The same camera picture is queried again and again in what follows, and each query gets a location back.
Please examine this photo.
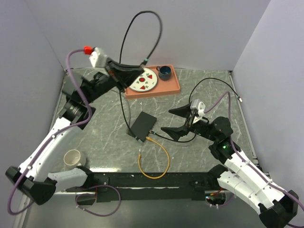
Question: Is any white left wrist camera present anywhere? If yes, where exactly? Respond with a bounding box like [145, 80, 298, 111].
[83, 46, 108, 68]

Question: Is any salmon pink tray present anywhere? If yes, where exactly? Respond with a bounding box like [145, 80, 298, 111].
[124, 65, 181, 99]

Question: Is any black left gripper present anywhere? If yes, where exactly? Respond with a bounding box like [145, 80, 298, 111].
[84, 57, 145, 104]

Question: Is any dark blue mug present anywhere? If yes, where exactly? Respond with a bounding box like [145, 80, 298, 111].
[156, 66, 171, 81]

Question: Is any black network switch box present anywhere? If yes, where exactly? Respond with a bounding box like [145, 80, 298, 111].
[128, 111, 157, 142]

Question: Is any white paper cup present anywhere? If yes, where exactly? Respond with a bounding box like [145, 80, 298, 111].
[63, 150, 86, 170]

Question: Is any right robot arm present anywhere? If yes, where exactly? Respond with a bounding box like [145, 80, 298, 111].
[162, 100, 298, 228]

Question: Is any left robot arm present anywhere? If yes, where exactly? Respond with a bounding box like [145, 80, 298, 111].
[5, 58, 147, 205]

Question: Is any white watermelon pattern plate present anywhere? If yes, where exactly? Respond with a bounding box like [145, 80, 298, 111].
[129, 68, 158, 93]

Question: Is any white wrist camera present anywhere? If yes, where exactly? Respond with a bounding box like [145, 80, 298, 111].
[83, 46, 108, 68]
[190, 99, 206, 124]

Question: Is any yellow ethernet cable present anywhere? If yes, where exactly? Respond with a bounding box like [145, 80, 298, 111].
[138, 136, 171, 179]

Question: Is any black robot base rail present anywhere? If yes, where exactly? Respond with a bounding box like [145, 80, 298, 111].
[66, 172, 220, 202]

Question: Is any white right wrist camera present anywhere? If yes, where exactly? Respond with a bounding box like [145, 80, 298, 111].
[190, 99, 206, 124]

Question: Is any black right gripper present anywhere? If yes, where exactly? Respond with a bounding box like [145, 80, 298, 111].
[161, 100, 218, 142]

